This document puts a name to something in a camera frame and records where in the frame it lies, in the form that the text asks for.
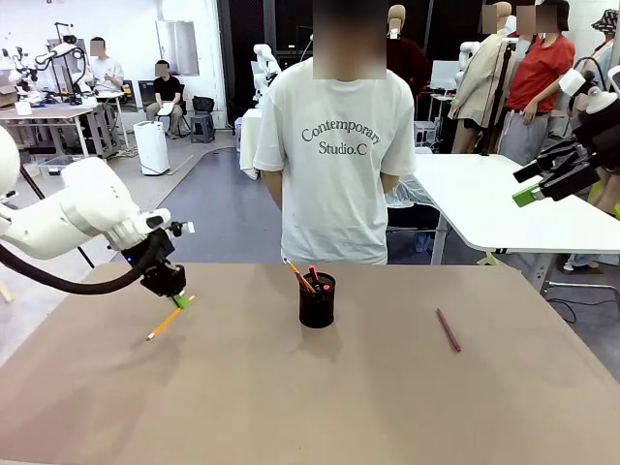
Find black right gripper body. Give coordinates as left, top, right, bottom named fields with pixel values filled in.
left=573, top=108, right=620, bottom=171

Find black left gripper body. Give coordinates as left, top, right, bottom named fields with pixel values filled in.
left=125, top=231, right=187, bottom=297

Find yellow pencil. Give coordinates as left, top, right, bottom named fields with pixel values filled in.
left=145, top=294, right=197, bottom=342

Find orange pencil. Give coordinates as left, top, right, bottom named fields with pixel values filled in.
left=282, top=257, right=316, bottom=294

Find brown pencil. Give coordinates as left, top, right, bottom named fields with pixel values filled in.
left=435, top=307, right=462, bottom=353

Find person's right forearm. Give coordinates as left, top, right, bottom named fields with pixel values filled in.
left=263, top=170, right=284, bottom=213

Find black mesh pen holder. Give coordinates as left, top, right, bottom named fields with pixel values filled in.
left=298, top=271, right=337, bottom=329

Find black tripod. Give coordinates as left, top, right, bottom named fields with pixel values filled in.
left=479, top=41, right=517, bottom=156

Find person in red shirt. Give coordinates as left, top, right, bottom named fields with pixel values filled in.
left=498, top=0, right=577, bottom=169

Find mannequin in beige coat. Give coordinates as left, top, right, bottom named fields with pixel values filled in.
left=448, top=1, right=519, bottom=155

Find mannequin with bucket hat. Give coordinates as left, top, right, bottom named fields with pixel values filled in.
left=564, top=7, right=620, bottom=214

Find white air purifier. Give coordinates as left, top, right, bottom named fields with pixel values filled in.
left=133, top=120, right=171, bottom=176

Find clear plastic bag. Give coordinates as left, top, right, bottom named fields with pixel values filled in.
left=387, top=173, right=442, bottom=219

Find black plastic stool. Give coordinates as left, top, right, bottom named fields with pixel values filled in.
left=189, top=113, right=216, bottom=144

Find clear plastic storage bin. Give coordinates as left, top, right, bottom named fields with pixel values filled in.
left=38, top=154, right=74, bottom=178

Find black tripod leg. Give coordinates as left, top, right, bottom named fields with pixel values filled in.
left=17, top=164, right=97, bottom=270

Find table with white cloth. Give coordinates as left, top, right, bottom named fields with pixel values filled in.
left=239, top=107, right=265, bottom=180

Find mannequin in dark red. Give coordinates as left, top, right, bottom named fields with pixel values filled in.
left=387, top=4, right=432, bottom=96

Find person in white T-shirt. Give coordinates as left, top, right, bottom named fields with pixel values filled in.
left=252, top=0, right=418, bottom=266

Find seated person black shirt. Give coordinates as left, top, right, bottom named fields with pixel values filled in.
left=144, top=59, right=186, bottom=140

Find wooden desk grey legs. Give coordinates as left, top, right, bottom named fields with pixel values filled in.
left=0, top=105, right=96, bottom=171

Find seated person white shirt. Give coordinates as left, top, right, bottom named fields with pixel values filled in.
left=86, top=37, right=126, bottom=96

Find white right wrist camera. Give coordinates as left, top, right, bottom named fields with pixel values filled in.
left=558, top=67, right=590, bottom=98

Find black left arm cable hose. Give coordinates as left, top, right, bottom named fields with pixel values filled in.
left=0, top=227, right=169, bottom=295

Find silver wall panel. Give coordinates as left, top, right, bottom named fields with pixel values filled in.
left=155, top=18, right=201, bottom=78

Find white background robot with cables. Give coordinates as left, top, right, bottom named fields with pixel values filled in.
left=33, top=21, right=91, bottom=106

